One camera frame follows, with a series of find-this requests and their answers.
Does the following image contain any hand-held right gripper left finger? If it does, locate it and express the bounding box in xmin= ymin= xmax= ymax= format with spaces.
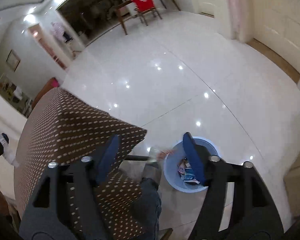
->
xmin=19 ymin=134 xmax=120 ymax=240

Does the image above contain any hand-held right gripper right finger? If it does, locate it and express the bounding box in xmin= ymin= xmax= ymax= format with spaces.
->
xmin=182 ymin=132 xmax=284 ymax=240

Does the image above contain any blue white plastic packet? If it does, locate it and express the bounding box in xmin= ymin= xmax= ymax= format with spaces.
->
xmin=181 ymin=167 xmax=200 ymax=184

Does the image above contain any blue plastic bin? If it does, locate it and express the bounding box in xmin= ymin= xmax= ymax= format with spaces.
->
xmin=163 ymin=137 xmax=218 ymax=193

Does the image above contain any brown polka-dot tablecloth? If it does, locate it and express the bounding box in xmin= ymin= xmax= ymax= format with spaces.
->
xmin=14 ymin=87 xmax=148 ymax=240

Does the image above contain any person's jeans leg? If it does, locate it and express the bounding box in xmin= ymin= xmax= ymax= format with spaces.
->
xmin=132 ymin=162 xmax=163 ymax=240

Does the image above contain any red bench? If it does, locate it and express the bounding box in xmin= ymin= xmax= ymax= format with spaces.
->
xmin=31 ymin=77 xmax=59 ymax=110

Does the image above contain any hanging pale jacket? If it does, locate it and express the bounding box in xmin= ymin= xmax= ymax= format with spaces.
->
xmin=51 ymin=21 xmax=73 ymax=43

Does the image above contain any framed bird picture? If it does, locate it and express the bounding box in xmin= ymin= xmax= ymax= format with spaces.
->
xmin=6 ymin=49 xmax=21 ymax=71

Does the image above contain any dark glass doorway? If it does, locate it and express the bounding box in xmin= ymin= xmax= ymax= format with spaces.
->
xmin=56 ymin=0 xmax=130 ymax=48

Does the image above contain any wooden dining table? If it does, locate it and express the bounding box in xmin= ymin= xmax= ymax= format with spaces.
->
xmin=114 ymin=0 xmax=182 ymax=35

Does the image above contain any pink curtain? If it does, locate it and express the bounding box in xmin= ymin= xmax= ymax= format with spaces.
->
xmin=222 ymin=0 xmax=250 ymax=42

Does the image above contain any chair with red cover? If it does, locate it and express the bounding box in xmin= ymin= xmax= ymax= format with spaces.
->
xmin=130 ymin=0 xmax=163 ymax=27

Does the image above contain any white panel door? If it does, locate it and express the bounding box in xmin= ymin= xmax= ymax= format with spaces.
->
xmin=250 ymin=0 xmax=300 ymax=80

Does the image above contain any black table frame bar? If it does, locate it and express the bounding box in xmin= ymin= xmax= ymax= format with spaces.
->
xmin=125 ymin=156 xmax=150 ymax=162

